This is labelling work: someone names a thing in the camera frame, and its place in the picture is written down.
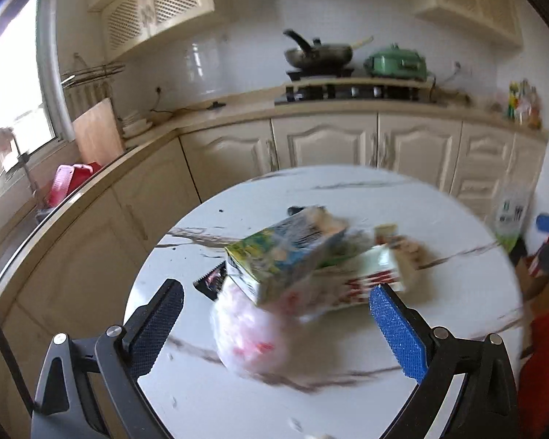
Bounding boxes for stack of white plates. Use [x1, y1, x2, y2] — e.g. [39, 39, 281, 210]
[121, 112, 153, 138]

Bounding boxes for pink white plastic bag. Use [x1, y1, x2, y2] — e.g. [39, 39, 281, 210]
[209, 279, 291, 378]

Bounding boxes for cream kitchen base cabinets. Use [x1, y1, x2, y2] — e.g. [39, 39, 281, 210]
[0, 100, 549, 439]

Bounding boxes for white red carton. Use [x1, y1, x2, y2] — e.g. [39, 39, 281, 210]
[274, 243, 408, 323]

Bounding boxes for metal wall dish rack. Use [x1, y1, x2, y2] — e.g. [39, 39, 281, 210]
[60, 63, 126, 87]

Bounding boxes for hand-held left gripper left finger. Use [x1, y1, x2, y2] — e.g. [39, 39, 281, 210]
[31, 278, 184, 439]

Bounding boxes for small dark wrapper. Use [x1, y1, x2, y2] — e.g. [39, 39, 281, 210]
[287, 206, 330, 218]

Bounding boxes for steel sink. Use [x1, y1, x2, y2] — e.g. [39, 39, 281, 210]
[0, 208, 51, 293]

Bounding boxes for black snack wrapper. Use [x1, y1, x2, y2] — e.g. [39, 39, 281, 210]
[193, 263, 229, 301]

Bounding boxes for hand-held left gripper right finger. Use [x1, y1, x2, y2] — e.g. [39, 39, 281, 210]
[368, 284, 519, 439]

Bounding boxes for brown cardboard box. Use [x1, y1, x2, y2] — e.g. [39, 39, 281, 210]
[513, 256, 549, 308]

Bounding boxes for white green plastic bag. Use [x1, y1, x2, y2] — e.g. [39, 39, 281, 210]
[494, 183, 534, 253]

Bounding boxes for kitchen faucet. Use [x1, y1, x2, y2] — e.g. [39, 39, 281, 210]
[20, 153, 44, 213]

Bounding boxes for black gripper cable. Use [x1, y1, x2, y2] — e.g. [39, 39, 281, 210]
[0, 299, 40, 419]

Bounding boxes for green printed carton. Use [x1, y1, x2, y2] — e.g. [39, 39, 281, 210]
[225, 214, 351, 307]

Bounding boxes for black counter cable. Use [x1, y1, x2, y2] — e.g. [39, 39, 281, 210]
[149, 86, 225, 116]

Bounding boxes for brown bottle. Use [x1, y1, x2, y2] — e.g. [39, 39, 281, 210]
[529, 87, 543, 130]

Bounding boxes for green electric pot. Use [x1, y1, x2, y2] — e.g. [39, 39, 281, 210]
[363, 45, 428, 81]

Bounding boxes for kitchen window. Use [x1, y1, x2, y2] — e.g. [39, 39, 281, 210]
[0, 0, 59, 181]

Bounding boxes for cream lattice wall cabinet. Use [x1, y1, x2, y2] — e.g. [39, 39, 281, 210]
[88, 0, 216, 62]
[412, 0, 524, 49]

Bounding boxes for black frying pan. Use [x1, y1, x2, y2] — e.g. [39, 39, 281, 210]
[284, 30, 354, 68]

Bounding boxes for wooden cutting board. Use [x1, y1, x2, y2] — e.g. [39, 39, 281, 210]
[72, 98, 125, 165]

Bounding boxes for black gas stove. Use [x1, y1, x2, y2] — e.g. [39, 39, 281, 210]
[274, 68, 435, 104]

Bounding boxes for yellow green bottle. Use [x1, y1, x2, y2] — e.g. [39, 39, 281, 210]
[507, 81, 522, 120]

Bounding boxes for red object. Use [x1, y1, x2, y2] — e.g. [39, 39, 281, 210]
[518, 302, 549, 439]

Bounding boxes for round marble table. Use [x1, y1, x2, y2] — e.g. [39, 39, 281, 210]
[123, 165, 527, 439]

